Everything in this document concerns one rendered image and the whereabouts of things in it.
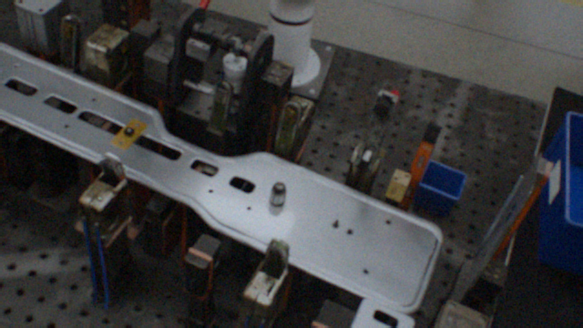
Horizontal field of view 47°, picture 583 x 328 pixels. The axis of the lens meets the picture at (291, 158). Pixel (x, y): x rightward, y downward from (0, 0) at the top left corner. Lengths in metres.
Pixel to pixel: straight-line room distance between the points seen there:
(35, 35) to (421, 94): 1.13
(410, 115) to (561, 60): 1.85
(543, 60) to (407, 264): 2.54
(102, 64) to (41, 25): 0.16
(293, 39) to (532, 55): 2.12
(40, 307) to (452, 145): 1.17
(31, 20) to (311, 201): 0.74
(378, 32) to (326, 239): 2.32
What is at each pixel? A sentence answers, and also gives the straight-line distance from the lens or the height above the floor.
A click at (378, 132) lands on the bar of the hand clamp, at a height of 1.13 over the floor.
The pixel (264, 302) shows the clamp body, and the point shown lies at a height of 1.04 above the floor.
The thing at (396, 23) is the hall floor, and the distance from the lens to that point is 3.62.
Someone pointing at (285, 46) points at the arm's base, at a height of 0.91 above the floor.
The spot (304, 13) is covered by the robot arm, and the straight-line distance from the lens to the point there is 1.76.
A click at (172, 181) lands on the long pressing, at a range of 1.35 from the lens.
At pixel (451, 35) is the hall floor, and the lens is 3.65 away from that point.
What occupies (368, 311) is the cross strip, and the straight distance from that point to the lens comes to 1.23.
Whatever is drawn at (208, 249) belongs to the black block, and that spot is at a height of 0.99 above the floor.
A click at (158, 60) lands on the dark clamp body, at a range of 1.49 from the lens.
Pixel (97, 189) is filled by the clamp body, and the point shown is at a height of 1.04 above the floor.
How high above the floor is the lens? 2.03
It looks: 47 degrees down
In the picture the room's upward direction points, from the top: 11 degrees clockwise
